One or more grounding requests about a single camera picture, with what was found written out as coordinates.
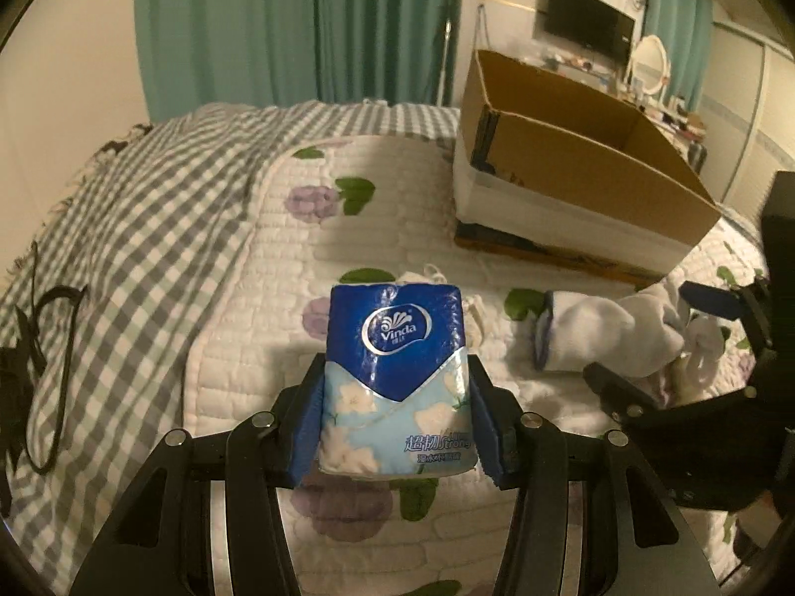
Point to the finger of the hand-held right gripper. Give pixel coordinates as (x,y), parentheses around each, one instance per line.
(708,299)
(621,397)

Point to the white knotted sock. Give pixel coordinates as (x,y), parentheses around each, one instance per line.
(702,347)

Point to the wide green curtain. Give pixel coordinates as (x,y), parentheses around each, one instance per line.
(248,25)

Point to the grey checked blanket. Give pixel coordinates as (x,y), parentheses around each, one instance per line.
(155,223)

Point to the blue floral tissue pack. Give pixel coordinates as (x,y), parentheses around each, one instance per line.
(397,372)

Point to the white oval vanity mirror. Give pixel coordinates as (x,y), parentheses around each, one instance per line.
(649,62)

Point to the metal stand pole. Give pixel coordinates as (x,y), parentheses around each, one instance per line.
(445,62)

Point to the white sock with blue cuff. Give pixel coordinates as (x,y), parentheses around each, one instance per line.
(587,329)

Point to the cardboard box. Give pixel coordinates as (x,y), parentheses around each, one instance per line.
(559,155)

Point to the white wardrobe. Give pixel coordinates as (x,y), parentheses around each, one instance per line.
(754,112)

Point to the narrow green curtain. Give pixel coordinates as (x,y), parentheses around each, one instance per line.
(680,18)

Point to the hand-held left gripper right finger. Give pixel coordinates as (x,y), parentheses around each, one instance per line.
(489,431)

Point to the dark cloth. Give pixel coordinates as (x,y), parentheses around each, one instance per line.
(15,385)

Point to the black wall television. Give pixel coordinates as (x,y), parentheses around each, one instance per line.
(587,18)

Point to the cluttered dresser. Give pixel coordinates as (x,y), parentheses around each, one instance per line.
(677,121)

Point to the white floral quilt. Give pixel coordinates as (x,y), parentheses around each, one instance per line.
(298,273)

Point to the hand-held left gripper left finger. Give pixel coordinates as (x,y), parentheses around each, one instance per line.
(307,425)

